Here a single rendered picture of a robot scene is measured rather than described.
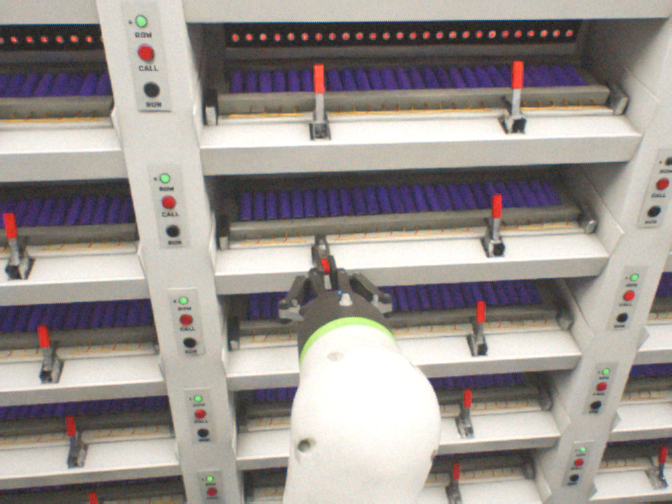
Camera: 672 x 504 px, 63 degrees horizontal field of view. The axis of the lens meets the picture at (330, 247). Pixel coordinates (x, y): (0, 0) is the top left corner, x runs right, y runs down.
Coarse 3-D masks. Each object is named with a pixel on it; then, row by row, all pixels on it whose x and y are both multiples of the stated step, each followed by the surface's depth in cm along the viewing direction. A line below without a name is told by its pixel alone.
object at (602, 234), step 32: (224, 192) 92; (576, 192) 93; (224, 224) 83; (512, 224) 89; (544, 224) 89; (576, 224) 89; (608, 224) 84; (224, 256) 82; (256, 256) 82; (288, 256) 82; (352, 256) 83; (384, 256) 83; (416, 256) 83; (448, 256) 83; (480, 256) 84; (512, 256) 84; (544, 256) 84; (576, 256) 84; (608, 256) 85; (224, 288) 82; (256, 288) 82; (288, 288) 83
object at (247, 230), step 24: (360, 216) 86; (384, 216) 86; (408, 216) 86; (432, 216) 86; (456, 216) 86; (480, 216) 86; (504, 216) 87; (528, 216) 88; (552, 216) 88; (576, 216) 89
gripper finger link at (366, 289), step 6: (354, 276) 68; (360, 276) 68; (360, 282) 66; (366, 282) 66; (360, 288) 66; (366, 288) 64; (372, 288) 64; (360, 294) 67; (366, 294) 64; (372, 294) 63; (378, 294) 62; (384, 294) 62; (366, 300) 65; (372, 300) 63; (378, 300) 62; (384, 300) 61; (390, 300) 61; (390, 312) 61
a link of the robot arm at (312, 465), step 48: (336, 336) 44; (384, 336) 45; (336, 384) 37; (384, 384) 36; (336, 432) 35; (384, 432) 35; (432, 432) 37; (288, 480) 40; (336, 480) 36; (384, 480) 36
